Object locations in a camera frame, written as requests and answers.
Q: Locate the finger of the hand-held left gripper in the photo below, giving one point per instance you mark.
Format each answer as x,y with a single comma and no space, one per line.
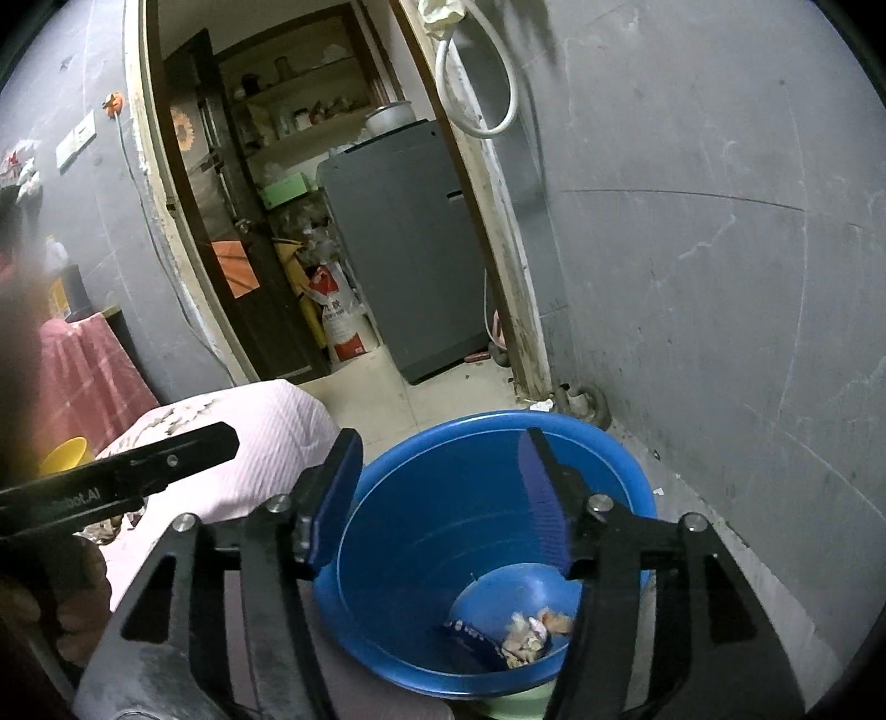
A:
197,446

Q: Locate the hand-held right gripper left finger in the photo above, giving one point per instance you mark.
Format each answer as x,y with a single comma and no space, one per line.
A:
338,488

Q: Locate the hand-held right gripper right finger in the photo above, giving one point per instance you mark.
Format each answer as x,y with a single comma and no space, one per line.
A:
541,498

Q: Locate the blue plastic bucket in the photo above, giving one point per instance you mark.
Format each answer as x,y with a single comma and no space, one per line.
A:
429,498

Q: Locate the paper scraps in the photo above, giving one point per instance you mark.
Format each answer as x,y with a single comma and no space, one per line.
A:
536,633

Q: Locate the blue snack wrapper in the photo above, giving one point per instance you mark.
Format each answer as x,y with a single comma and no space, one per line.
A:
477,640

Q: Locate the person's left hand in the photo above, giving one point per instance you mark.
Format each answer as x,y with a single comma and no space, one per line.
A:
79,595

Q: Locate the yellow bowl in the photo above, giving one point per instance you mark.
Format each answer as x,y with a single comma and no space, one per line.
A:
66,458

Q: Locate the pink floral tablecloth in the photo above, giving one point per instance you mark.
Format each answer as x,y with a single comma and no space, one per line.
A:
270,429

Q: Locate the grey floor pipes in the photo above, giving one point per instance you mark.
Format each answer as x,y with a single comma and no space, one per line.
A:
585,405

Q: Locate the pink checked cloth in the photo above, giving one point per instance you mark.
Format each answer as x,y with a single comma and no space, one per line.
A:
90,374

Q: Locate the pink floor item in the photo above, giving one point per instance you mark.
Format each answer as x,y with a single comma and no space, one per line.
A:
498,331

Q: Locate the red and white sack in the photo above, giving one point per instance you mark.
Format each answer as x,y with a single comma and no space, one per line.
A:
342,311

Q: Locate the orange paper sheet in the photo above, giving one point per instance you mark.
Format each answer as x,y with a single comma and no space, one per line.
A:
235,270

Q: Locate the yellow bag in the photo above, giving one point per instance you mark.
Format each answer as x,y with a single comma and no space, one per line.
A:
294,266

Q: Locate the green basin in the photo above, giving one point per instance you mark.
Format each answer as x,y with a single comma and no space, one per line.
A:
516,706

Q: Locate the cooking oil bottle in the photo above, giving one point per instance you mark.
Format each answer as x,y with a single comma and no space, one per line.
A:
57,259

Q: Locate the dark wooden door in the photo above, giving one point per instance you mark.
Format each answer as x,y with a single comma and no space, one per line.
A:
228,208

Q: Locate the grey refrigerator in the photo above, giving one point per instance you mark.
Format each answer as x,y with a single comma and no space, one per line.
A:
408,242

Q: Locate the green box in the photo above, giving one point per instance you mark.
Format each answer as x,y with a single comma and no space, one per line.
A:
282,190

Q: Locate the sunflower sticker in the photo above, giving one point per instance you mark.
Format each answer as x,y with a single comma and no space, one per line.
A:
183,128

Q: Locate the wooden shelf unit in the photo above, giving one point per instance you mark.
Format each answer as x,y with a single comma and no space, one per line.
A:
304,90

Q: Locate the metal pot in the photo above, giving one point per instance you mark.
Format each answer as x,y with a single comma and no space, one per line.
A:
389,118

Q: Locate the white wall switch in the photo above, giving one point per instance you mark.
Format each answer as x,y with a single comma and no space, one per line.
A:
75,142

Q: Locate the orange wall hook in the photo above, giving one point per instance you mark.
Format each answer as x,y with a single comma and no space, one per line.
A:
113,104

